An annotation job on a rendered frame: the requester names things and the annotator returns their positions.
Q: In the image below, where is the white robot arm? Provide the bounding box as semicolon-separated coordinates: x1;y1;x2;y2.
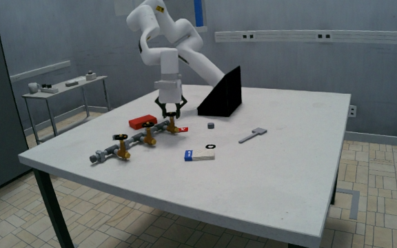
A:
126;0;225;89

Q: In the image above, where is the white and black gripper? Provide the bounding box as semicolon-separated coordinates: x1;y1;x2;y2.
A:
154;79;187;119

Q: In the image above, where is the red rectangular block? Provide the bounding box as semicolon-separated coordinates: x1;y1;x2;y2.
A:
129;114;157;130

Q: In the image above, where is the grey pipe manifold with brass valves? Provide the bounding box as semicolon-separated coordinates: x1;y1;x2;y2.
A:
90;112;179;163

